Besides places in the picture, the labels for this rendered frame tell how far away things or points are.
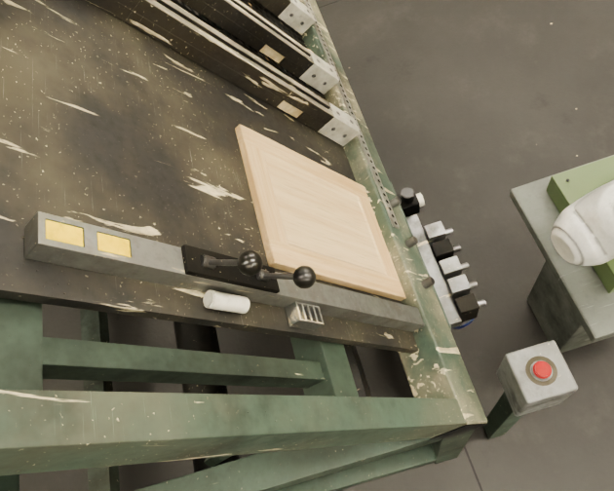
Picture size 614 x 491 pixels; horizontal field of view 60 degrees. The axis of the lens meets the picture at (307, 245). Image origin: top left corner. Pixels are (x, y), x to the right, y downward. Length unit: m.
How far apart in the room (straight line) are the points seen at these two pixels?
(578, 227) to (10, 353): 1.14
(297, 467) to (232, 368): 0.57
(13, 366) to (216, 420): 0.26
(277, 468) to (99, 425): 0.87
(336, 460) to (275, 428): 0.64
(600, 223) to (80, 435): 1.10
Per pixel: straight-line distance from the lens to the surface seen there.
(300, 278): 0.85
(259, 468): 1.49
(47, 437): 0.64
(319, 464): 1.46
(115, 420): 0.67
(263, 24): 1.63
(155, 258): 0.82
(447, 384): 1.35
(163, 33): 1.30
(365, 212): 1.50
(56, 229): 0.76
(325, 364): 1.12
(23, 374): 0.74
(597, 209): 1.34
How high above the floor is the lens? 2.22
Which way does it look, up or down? 61 degrees down
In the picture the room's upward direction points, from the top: 23 degrees counter-clockwise
